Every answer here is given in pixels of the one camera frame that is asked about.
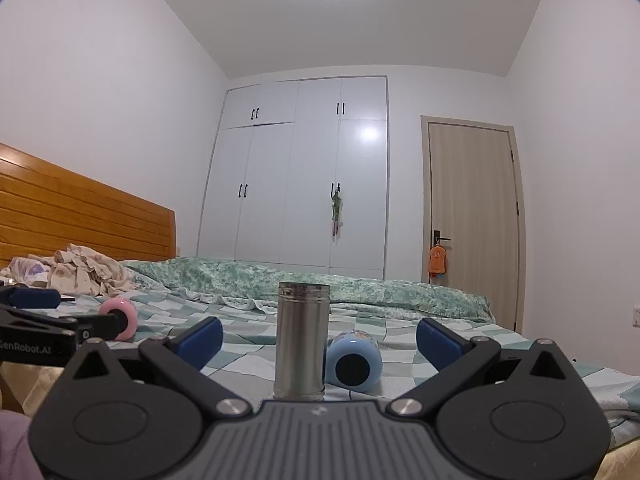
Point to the yellow blanket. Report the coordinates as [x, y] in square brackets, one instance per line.
[620, 440]

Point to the wooden headboard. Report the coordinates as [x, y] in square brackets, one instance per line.
[75, 210]

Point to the pile of crumpled clothes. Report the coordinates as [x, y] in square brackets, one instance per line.
[85, 267]

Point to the beige door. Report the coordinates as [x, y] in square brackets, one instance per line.
[472, 225]

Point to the stainless steel cup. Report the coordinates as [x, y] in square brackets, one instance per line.
[302, 340]

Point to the light blue cup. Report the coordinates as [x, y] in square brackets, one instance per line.
[352, 360]

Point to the purple cloth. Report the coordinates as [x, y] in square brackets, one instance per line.
[12, 445]

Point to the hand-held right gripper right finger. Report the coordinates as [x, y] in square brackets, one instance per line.
[440, 344]

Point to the white wardrobe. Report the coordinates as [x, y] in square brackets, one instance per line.
[295, 185]

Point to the pink cup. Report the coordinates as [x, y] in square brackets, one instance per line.
[127, 317]

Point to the checked bed sheet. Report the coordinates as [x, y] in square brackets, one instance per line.
[245, 332]

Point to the orange hanging pouch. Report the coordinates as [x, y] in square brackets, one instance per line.
[438, 261]

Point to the green floral quilt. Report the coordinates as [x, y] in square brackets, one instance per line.
[300, 280]

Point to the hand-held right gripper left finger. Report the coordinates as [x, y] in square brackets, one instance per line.
[200, 342]

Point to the green hanging ornament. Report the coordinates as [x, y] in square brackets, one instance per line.
[337, 207]

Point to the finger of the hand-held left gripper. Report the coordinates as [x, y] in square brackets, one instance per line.
[32, 298]
[97, 329]

